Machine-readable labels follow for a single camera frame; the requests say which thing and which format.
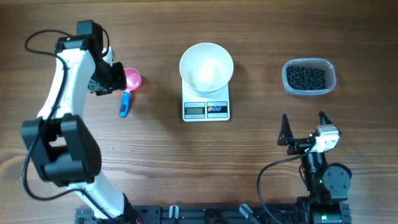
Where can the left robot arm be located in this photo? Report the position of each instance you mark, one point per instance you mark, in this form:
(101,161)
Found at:
(58,143)

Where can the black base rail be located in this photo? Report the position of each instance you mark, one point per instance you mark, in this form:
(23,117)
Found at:
(284,213)

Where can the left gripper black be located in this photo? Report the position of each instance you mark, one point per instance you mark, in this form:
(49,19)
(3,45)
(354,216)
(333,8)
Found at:
(119,84)

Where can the white bowl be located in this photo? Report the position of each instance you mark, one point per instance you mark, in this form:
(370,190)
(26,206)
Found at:
(205,68)

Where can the black beans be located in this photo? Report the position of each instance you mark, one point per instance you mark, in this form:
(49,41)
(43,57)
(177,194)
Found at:
(306,78)

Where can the clear plastic container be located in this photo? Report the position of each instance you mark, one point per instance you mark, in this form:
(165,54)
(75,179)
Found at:
(314,63)

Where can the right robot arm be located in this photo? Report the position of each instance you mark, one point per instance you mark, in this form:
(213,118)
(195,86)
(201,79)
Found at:
(327,184)

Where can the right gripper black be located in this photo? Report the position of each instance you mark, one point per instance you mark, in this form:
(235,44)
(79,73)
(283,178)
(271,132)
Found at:
(299,144)

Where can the pink scoop blue handle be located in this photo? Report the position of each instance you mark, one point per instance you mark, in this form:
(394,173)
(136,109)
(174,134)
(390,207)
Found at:
(133,82)

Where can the white digital kitchen scale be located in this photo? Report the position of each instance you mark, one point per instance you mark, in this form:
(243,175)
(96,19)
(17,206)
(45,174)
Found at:
(205,107)

